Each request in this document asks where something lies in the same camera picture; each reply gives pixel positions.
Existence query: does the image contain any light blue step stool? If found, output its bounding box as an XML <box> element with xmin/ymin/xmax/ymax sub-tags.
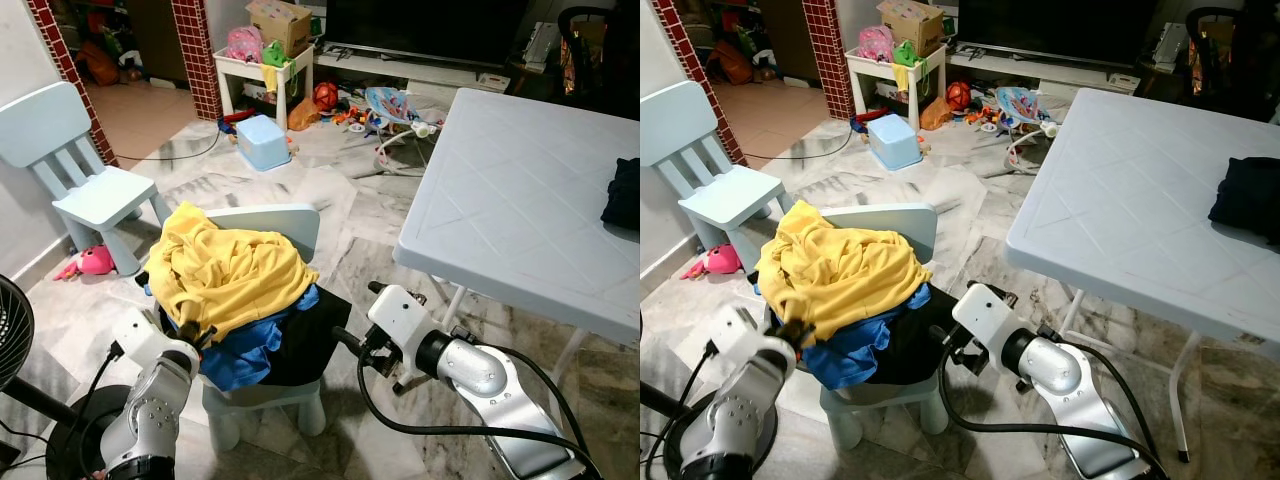
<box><xmin>866</xmin><ymin>112</ymin><xmax>926</xmax><ymax>171</ymax></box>
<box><xmin>235</xmin><ymin>114</ymin><xmax>293</xmax><ymax>173</ymax></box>

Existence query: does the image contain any white folding table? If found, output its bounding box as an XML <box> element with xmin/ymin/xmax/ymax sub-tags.
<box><xmin>1005</xmin><ymin>88</ymin><xmax>1280</xmax><ymax>463</ymax></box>
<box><xmin>393</xmin><ymin>88</ymin><xmax>641</xmax><ymax>391</ymax></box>

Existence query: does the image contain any white kids table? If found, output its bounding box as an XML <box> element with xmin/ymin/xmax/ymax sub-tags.
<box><xmin>845</xmin><ymin>40</ymin><xmax>949</xmax><ymax>131</ymax></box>
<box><xmin>213</xmin><ymin>40</ymin><xmax>316</xmax><ymax>131</ymax></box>

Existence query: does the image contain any blue baby bouncer seat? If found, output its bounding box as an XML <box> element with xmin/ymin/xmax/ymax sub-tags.
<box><xmin>990</xmin><ymin>85</ymin><xmax>1061</xmax><ymax>171</ymax></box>
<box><xmin>362</xmin><ymin>85</ymin><xmax>446</xmax><ymax>176</ymax></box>

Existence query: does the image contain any blue garment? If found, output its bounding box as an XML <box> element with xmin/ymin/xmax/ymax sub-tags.
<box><xmin>800</xmin><ymin>285</ymin><xmax>931</xmax><ymax>391</ymax></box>
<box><xmin>165</xmin><ymin>285</ymin><xmax>321</xmax><ymax>393</ymax></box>

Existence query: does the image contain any black television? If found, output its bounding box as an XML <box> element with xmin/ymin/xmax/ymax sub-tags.
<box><xmin>322</xmin><ymin>0</ymin><xmax>531</xmax><ymax>69</ymax></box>
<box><xmin>955</xmin><ymin>0</ymin><xmax>1161</xmax><ymax>69</ymax></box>

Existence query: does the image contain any black garment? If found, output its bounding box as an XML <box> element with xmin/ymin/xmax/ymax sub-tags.
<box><xmin>260</xmin><ymin>285</ymin><xmax>353</xmax><ymax>388</ymax></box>
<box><xmin>880</xmin><ymin>290</ymin><xmax>966</xmax><ymax>388</ymax></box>

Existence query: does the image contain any white television console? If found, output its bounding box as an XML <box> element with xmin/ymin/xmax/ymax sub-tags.
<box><xmin>945</xmin><ymin>45</ymin><xmax>1181</xmax><ymax>96</ymax></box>
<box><xmin>315</xmin><ymin>45</ymin><xmax>561</xmax><ymax>96</ymax></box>

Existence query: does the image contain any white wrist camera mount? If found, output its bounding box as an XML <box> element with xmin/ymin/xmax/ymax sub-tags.
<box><xmin>110</xmin><ymin>305</ymin><xmax>193</xmax><ymax>366</ymax></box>
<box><xmin>950</xmin><ymin>282</ymin><xmax>1021</xmax><ymax>351</ymax></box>
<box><xmin>365</xmin><ymin>284</ymin><xmax>436</xmax><ymax>351</ymax></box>
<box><xmin>712</xmin><ymin>305</ymin><xmax>791</xmax><ymax>366</ymax></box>

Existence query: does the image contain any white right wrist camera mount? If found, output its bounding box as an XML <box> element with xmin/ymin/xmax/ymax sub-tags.
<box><xmin>950</xmin><ymin>282</ymin><xmax>1021</xmax><ymax>351</ymax></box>
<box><xmin>365</xmin><ymin>284</ymin><xmax>436</xmax><ymax>351</ymax></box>

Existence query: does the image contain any dark navy garment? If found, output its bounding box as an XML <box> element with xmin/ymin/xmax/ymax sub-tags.
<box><xmin>600</xmin><ymin>157</ymin><xmax>641</xmax><ymax>233</ymax></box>
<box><xmin>1208</xmin><ymin>157</ymin><xmax>1280</xmax><ymax>246</ymax></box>

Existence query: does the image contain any yellow garment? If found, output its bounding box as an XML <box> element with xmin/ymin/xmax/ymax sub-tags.
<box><xmin>145</xmin><ymin>202</ymin><xmax>321</xmax><ymax>346</ymax></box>
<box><xmin>755</xmin><ymin>200</ymin><xmax>933</xmax><ymax>346</ymax></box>

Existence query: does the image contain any pink backpack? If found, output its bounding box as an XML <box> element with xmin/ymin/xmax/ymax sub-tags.
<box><xmin>225</xmin><ymin>25</ymin><xmax>266</xmax><ymax>63</ymax></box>
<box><xmin>857</xmin><ymin>25</ymin><xmax>896</xmax><ymax>63</ymax></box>

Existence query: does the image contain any pink plush toy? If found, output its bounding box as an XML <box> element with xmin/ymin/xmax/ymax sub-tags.
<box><xmin>683</xmin><ymin>243</ymin><xmax>743</xmax><ymax>281</ymax></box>
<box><xmin>55</xmin><ymin>245</ymin><xmax>116</xmax><ymax>281</ymax></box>

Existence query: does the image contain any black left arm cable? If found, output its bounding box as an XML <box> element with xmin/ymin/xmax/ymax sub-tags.
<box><xmin>645</xmin><ymin>340</ymin><xmax>721</xmax><ymax>480</ymax></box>
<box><xmin>60</xmin><ymin>345</ymin><xmax>126</xmax><ymax>480</ymax></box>

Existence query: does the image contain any brown cardboard box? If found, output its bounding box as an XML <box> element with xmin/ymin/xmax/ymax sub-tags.
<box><xmin>245</xmin><ymin>0</ymin><xmax>313</xmax><ymax>56</ymax></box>
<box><xmin>878</xmin><ymin>0</ymin><xmax>946</xmax><ymax>56</ymax></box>

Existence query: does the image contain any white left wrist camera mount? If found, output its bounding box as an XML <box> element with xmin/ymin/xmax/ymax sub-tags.
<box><xmin>110</xmin><ymin>305</ymin><xmax>193</xmax><ymax>366</ymax></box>
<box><xmin>712</xmin><ymin>305</ymin><xmax>791</xmax><ymax>366</ymax></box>

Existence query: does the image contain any light blue kids chair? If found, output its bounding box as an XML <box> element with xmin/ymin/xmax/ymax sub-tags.
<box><xmin>815</xmin><ymin>203</ymin><xmax>951</xmax><ymax>451</ymax></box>
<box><xmin>640</xmin><ymin>80</ymin><xmax>791</xmax><ymax>271</ymax></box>
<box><xmin>200</xmin><ymin>203</ymin><xmax>331</xmax><ymax>453</ymax></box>
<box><xmin>0</xmin><ymin>80</ymin><xmax>171</xmax><ymax>278</ymax></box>

